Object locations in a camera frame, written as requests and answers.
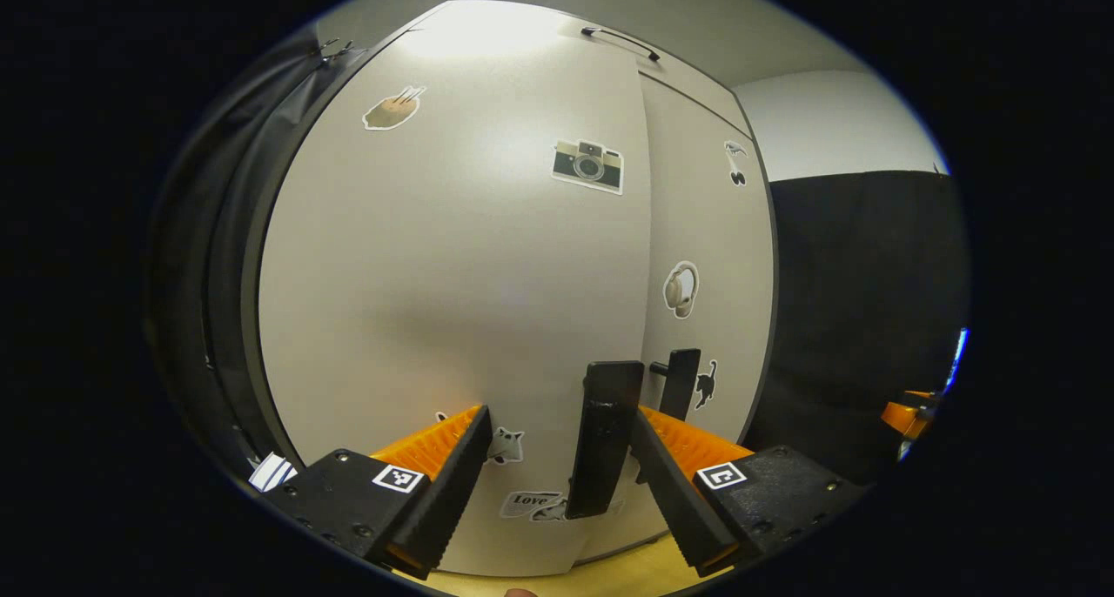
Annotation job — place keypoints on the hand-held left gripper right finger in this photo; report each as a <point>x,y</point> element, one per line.
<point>674,493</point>

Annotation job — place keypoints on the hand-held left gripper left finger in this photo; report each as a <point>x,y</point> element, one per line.
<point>452,484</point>

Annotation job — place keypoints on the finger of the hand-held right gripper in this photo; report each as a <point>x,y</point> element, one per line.
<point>905,414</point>

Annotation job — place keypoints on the white cabinet door camera sticker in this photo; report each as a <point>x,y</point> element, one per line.
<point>452,275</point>

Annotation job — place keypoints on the white cabinet dark interior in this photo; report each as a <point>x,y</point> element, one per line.
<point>235,301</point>

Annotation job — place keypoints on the black backdrop cloth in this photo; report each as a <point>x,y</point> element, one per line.
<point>178,275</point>
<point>870,275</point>

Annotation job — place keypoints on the white striped paper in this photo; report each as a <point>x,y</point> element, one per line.
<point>271,472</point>

